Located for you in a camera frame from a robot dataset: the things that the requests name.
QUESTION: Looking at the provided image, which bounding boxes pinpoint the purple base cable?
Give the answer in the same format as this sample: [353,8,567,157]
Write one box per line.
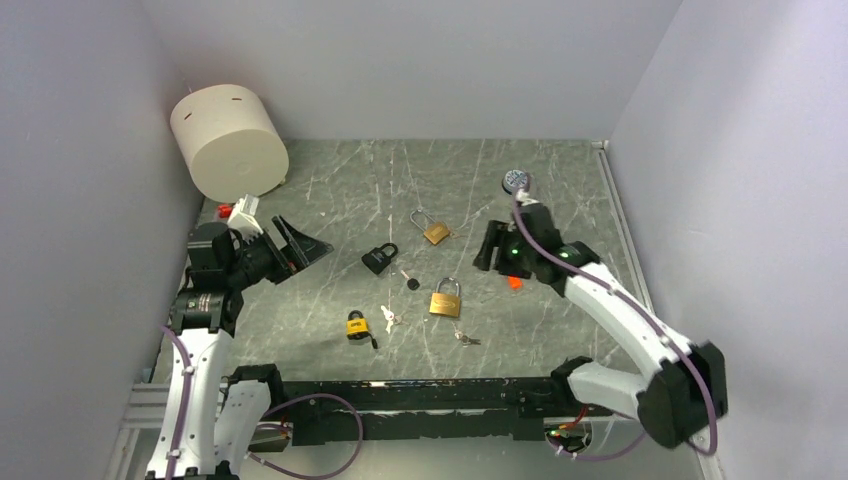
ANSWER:
[546,404,654,464]
[245,393,365,480]

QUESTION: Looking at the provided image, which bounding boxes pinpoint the small brass padlock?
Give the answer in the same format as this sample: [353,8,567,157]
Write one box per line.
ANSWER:
[409,209,451,245]

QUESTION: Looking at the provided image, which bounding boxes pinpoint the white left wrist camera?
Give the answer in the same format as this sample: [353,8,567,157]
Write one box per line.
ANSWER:
[227,194,263,241]

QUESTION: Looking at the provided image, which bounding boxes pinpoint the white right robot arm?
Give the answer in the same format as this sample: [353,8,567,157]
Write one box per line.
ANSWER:
[473,201,728,455]

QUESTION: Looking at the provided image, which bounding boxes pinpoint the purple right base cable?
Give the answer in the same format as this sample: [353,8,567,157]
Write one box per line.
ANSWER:
[546,404,654,464]

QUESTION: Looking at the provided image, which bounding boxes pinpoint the yellow black padlock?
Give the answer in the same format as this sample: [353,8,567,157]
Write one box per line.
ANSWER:
[345,310,379,350]

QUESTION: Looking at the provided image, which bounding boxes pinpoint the small silver keys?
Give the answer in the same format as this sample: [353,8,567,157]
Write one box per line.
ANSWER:
[454,330,481,347]

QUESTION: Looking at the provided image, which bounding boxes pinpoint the silver key pair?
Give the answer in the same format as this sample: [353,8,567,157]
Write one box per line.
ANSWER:
[380,305,403,334]

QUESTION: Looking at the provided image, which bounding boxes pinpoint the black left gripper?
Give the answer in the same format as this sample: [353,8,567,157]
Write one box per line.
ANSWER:
[225,214,332,290]

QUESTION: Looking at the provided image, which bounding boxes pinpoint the large brass padlock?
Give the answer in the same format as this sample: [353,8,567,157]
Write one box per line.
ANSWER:
[428,277,461,319]

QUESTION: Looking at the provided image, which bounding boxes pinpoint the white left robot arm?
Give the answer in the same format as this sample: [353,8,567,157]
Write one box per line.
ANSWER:
[145,216,333,479]

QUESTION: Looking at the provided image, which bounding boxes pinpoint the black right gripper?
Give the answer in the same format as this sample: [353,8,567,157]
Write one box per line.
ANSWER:
[473,219,536,279]

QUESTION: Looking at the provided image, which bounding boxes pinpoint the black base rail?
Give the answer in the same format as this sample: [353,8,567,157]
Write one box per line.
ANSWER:
[260,377,611,446]

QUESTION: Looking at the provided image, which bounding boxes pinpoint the cream cylindrical container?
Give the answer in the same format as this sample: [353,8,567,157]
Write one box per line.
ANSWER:
[170,84,290,203]

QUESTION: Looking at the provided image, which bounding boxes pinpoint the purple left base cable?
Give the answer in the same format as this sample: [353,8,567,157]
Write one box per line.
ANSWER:
[245,393,365,480]

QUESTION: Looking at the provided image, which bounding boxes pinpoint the orange black marker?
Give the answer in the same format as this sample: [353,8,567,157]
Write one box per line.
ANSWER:
[507,276,523,290]

